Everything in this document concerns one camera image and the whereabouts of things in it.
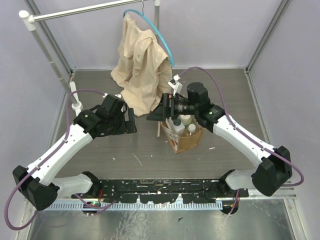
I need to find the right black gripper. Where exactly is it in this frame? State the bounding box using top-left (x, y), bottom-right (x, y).
top-left (146, 92), bottom-right (198, 122)

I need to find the blue clothes hanger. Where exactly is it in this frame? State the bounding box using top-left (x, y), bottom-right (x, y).
top-left (122, 0), bottom-right (175, 67)

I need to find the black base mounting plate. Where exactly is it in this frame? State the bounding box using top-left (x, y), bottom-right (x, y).
top-left (80, 178), bottom-right (237, 204)

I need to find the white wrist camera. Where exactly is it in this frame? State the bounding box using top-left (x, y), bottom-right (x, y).
top-left (168, 74), bottom-right (183, 95)
top-left (102, 92), bottom-right (123, 100)

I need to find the clear bottle white cap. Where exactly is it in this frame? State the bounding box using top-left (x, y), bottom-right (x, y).
top-left (187, 123), bottom-right (197, 136)

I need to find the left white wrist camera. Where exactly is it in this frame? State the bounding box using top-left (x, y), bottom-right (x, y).
top-left (102, 92), bottom-right (123, 100)

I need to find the white clothes rack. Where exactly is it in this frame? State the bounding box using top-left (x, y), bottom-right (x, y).
top-left (18, 0), bottom-right (162, 116)

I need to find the white bottle black cap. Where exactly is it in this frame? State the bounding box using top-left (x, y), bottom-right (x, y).
top-left (172, 118), bottom-right (185, 137)

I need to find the beige shirt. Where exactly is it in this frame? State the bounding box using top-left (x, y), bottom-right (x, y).
top-left (110, 14), bottom-right (173, 117)

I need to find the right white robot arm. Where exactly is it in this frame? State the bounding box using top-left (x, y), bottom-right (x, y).
top-left (146, 82), bottom-right (292, 197)

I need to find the brown canvas bag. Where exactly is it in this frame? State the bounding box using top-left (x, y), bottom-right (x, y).
top-left (159, 122), bottom-right (204, 154)

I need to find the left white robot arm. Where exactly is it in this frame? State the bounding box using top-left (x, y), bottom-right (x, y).
top-left (12, 94), bottom-right (137, 211)

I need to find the green bottle beige cap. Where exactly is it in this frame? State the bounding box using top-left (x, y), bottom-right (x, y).
top-left (179, 115), bottom-right (193, 127)

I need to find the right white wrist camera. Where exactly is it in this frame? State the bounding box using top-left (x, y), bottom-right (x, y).
top-left (168, 74), bottom-right (183, 95)

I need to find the aluminium front rail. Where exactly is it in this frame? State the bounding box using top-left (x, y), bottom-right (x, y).
top-left (45, 180), bottom-right (296, 214)

